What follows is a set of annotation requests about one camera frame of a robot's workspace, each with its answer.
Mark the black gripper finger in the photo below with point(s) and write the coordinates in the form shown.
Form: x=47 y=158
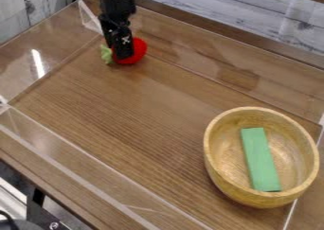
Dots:
x=107 y=28
x=122 y=42

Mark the clear acrylic corner bracket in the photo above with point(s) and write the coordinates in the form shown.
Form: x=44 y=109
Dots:
x=89 y=19

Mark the black table leg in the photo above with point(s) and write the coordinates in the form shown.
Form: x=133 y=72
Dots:
x=38 y=197

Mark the red plush fruit green leaf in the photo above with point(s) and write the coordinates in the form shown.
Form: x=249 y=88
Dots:
x=109 y=56

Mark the clear acrylic tray wall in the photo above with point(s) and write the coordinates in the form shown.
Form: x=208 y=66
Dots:
x=95 y=191

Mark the green rectangular block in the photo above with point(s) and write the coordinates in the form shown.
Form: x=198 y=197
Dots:
x=263 y=172

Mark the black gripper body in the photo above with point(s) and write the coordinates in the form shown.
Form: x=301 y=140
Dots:
x=117 y=11

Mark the wooden bowl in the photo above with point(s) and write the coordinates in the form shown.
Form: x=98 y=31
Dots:
x=293 y=151

